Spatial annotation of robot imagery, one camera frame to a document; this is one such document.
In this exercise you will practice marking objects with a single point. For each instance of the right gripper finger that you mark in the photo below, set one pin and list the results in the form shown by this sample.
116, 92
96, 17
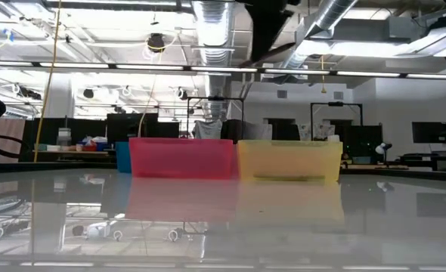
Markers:
262, 34
286, 19

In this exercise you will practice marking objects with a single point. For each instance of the long ceiling light strip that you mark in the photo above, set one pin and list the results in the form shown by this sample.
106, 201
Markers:
223, 69

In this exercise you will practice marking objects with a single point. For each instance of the black ceiling-mounted device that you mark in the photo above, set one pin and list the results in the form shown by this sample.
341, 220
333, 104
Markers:
156, 42

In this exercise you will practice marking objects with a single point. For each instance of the small yellow plastic bin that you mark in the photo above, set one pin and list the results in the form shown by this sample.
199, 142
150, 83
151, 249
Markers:
289, 160

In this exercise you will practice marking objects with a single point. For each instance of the small pink plastic bin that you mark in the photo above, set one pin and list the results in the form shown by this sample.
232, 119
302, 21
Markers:
181, 158

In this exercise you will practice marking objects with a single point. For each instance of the black monitor row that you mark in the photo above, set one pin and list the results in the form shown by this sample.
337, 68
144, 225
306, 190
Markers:
132, 124

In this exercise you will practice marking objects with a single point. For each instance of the white desk lamp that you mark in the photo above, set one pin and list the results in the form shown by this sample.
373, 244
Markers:
381, 148

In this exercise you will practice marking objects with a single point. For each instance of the black computer monitor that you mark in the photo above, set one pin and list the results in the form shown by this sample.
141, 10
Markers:
429, 132

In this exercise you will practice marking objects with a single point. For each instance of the large blue plastic bin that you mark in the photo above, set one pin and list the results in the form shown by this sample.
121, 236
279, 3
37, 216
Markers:
123, 158

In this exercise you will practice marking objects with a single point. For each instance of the cluttered wooden side table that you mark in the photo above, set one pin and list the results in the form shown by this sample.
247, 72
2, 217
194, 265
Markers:
72, 152

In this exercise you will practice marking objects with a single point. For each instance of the pink hanging cloth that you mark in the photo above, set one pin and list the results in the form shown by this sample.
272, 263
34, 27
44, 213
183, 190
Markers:
7, 136

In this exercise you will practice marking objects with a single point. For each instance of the silver ventilation duct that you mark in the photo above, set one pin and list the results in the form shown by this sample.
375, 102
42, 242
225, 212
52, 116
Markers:
213, 34
321, 22

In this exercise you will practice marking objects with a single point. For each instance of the black metal rig frame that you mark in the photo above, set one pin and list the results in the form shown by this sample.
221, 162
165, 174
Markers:
215, 99
336, 104

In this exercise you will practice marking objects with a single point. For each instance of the black table frame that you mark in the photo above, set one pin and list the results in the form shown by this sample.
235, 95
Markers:
56, 167

